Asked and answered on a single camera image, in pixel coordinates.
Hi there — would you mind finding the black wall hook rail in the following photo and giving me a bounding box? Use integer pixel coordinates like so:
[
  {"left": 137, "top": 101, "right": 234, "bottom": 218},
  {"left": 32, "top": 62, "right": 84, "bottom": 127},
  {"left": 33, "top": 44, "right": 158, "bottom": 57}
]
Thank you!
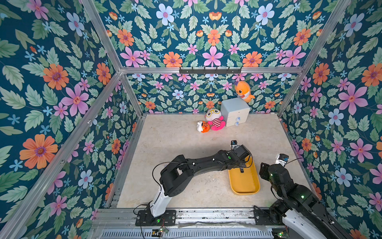
[{"left": 179, "top": 67, "right": 242, "bottom": 75}]

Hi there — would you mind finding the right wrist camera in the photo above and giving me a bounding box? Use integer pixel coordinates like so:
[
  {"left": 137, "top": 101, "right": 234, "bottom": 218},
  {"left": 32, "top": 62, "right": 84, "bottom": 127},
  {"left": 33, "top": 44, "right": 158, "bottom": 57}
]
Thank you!
[{"left": 276, "top": 153, "right": 289, "bottom": 167}]

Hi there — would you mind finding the pink striped owl plush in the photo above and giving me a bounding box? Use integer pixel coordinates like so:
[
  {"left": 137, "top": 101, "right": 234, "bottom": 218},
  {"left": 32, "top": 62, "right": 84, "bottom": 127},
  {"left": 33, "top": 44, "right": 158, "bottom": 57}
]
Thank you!
[{"left": 205, "top": 109, "right": 226, "bottom": 131}]

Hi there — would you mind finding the orange fox plush toy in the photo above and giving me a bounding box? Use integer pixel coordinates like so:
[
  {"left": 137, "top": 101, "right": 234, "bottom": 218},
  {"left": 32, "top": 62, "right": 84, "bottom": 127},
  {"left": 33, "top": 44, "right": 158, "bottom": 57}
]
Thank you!
[{"left": 235, "top": 81, "right": 255, "bottom": 103}]

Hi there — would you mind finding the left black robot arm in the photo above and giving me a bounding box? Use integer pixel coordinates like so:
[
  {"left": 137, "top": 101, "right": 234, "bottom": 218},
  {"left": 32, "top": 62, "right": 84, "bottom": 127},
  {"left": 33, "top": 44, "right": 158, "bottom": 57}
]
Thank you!
[{"left": 148, "top": 145, "right": 253, "bottom": 218}]

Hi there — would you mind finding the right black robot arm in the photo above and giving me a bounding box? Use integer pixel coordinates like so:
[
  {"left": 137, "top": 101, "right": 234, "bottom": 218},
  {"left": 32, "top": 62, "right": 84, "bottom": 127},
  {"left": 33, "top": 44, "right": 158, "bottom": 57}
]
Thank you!
[{"left": 260, "top": 163, "right": 352, "bottom": 239}]

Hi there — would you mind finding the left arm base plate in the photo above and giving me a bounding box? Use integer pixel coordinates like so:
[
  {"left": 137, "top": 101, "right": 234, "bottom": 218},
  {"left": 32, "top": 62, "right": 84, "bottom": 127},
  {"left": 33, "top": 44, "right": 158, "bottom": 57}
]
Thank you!
[{"left": 135, "top": 209, "right": 177, "bottom": 227}]

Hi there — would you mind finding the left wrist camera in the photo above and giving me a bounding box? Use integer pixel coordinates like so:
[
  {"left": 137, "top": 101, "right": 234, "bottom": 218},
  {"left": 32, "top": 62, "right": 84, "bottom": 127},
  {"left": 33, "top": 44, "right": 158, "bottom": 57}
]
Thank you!
[{"left": 231, "top": 140, "right": 238, "bottom": 150}]

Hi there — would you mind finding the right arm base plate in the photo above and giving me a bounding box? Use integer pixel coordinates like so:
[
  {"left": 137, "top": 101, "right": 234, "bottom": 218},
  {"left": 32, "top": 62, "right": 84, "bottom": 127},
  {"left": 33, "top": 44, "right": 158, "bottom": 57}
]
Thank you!
[{"left": 253, "top": 206, "right": 283, "bottom": 226}]

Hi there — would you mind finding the yellow plastic storage tray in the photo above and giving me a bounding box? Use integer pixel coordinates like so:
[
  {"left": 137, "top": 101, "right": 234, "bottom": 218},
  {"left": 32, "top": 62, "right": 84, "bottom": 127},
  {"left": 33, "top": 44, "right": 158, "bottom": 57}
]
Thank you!
[{"left": 228, "top": 159, "right": 261, "bottom": 195}]

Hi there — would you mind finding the small orange tiger plush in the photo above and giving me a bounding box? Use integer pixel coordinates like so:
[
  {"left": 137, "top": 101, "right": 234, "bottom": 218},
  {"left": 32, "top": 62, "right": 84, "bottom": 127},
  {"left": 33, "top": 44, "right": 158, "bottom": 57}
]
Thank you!
[{"left": 197, "top": 120, "right": 210, "bottom": 133}]

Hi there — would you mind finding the white mini drawer cabinet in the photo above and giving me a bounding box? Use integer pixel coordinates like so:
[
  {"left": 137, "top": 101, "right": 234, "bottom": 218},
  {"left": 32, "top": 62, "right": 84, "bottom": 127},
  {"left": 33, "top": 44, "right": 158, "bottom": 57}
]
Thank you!
[{"left": 220, "top": 98, "right": 251, "bottom": 127}]

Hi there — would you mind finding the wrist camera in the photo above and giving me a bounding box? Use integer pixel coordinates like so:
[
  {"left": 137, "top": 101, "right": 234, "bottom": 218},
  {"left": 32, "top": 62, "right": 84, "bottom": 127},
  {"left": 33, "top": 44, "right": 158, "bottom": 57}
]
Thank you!
[
  {"left": 231, "top": 140, "right": 238, "bottom": 150},
  {"left": 276, "top": 153, "right": 289, "bottom": 167}
]

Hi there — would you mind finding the white ventilation grille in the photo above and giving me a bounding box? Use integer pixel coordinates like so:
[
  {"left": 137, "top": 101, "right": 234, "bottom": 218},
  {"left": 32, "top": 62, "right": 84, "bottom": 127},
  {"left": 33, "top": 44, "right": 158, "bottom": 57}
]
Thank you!
[{"left": 100, "top": 228, "right": 274, "bottom": 239}]

